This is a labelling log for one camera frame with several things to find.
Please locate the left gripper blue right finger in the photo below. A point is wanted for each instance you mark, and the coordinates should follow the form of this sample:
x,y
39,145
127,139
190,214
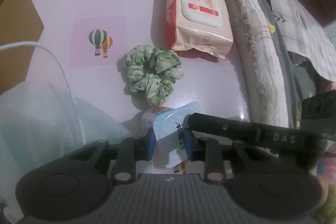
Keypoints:
x,y
189,141

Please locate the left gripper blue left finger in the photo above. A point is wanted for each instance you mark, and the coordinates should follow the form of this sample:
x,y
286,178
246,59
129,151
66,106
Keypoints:
x,y
150,142

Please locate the small white tissue packet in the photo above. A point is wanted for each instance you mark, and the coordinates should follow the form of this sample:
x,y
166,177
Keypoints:
x,y
168,125

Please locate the green floral scrunchie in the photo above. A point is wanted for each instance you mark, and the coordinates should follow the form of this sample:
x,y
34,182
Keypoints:
x,y
152,71

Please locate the white striped mattress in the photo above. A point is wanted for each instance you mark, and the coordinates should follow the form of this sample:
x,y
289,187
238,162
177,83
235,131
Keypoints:
x,y
263,64

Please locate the grey blanket yellow prints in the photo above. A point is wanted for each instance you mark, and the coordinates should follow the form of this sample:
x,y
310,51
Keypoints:
x,y
300,79

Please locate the light blue plastic bag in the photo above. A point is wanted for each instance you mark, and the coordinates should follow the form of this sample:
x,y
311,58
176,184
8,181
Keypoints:
x,y
40,123

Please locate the pink wet wipes pack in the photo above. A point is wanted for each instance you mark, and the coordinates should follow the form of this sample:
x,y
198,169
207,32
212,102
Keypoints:
x,y
202,25

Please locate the pink checked blanket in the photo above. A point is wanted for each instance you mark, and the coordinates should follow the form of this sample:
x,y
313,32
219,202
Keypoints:
x,y
304,37

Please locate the brown cardboard box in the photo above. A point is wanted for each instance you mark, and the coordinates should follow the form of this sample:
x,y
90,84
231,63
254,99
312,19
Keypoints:
x,y
20,21

